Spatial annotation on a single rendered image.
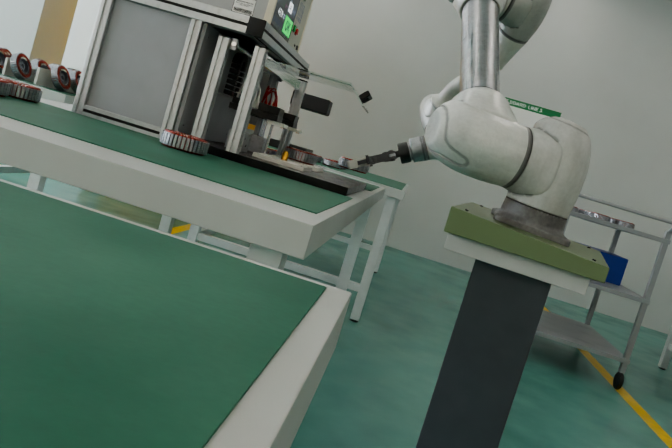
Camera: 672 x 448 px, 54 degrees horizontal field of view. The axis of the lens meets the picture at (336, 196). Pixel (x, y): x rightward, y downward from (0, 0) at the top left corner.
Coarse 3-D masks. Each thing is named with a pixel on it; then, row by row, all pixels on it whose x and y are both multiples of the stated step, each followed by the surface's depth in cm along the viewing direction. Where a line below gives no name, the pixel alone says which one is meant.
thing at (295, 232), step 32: (0, 128) 94; (32, 128) 105; (0, 160) 94; (32, 160) 94; (64, 160) 93; (96, 160) 93; (128, 160) 100; (96, 192) 93; (128, 192) 92; (160, 192) 92; (192, 192) 91; (224, 192) 96; (224, 224) 91; (256, 224) 90; (288, 224) 90; (320, 224) 96
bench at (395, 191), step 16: (352, 176) 344; (368, 176) 407; (384, 192) 343; (400, 192) 342; (384, 208) 347; (192, 224) 359; (384, 224) 347; (192, 240) 360; (208, 240) 359; (224, 240) 360; (384, 240) 520; (304, 272) 353; (320, 272) 352; (368, 272) 349; (352, 288) 351; (368, 288) 349; (352, 320) 351
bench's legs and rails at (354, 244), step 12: (360, 216) 301; (168, 228) 312; (360, 228) 301; (360, 240) 301; (252, 252) 94; (264, 252) 94; (276, 252) 94; (348, 252) 302; (276, 264) 94; (348, 264) 302; (348, 276) 303
